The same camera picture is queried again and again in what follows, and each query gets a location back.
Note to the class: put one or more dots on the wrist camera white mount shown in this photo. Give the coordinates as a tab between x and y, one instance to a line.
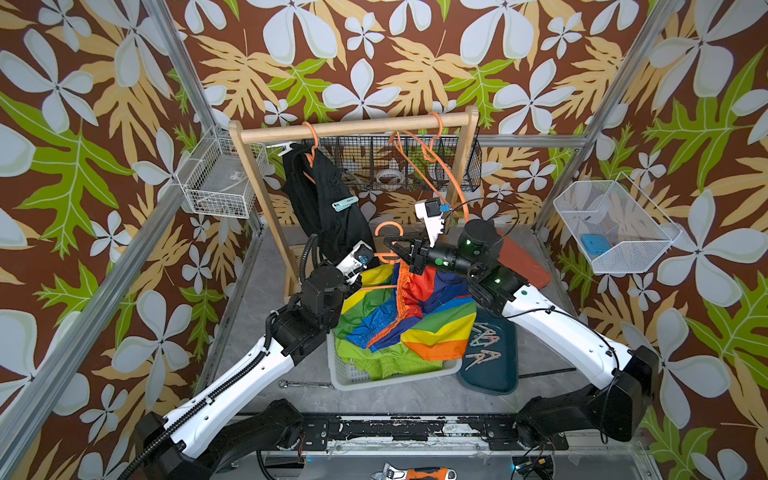
356	261
433	213

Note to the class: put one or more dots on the white mesh basket right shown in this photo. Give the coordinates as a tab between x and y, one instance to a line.
640	231

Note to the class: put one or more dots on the red plastic tool case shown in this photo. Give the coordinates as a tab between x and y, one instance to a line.
520	261

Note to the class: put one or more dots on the small silver wrench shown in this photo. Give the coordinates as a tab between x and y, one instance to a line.
285	384

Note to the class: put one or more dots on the mint clothespin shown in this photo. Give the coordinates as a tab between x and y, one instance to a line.
345	203

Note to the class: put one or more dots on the blue object in basket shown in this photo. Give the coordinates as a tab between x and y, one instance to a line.
595	245

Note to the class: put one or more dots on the dark teal tray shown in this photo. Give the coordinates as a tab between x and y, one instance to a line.
490	363

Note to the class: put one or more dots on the aluminium frame post left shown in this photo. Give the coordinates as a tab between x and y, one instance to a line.
95	122

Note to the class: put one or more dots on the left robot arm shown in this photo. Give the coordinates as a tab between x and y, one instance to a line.
200	437

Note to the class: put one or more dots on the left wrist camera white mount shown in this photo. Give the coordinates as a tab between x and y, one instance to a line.
356	261

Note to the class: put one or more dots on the orange handled adjustable wrench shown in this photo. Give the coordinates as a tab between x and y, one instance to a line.
390	472

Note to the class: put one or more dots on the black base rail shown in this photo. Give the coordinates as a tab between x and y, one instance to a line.
333	444

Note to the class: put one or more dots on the black shorts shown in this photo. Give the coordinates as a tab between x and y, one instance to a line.
312	189

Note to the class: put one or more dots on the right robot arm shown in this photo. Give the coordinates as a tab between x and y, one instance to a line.
623	382

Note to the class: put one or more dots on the black rod on table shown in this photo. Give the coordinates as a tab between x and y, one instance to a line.
545	373

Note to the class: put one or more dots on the aluminium frame post right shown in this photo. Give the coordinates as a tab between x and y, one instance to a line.
637	53

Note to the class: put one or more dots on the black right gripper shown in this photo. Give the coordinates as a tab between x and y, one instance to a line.
415	260

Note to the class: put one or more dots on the rainbow striped shorts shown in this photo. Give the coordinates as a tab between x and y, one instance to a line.
431	314

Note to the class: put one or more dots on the orange hanger of rainbow shorts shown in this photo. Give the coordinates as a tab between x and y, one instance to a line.
385	257

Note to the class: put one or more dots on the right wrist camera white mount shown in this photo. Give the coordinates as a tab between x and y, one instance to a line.
433	213

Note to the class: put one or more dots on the white plastic laundry basket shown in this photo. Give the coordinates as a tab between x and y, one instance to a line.
347	377

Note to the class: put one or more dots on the lime green shorts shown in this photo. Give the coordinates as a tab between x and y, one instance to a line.
385	363

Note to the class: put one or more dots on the wooden clothes rack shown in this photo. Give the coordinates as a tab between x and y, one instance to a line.
466	122

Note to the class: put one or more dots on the aluminium frame post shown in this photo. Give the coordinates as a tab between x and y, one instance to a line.
95	122
637	53

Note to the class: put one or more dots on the white wire basket left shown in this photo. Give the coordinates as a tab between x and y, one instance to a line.
214	180

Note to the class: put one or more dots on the black wire basket back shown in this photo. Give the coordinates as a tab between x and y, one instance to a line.
371	162

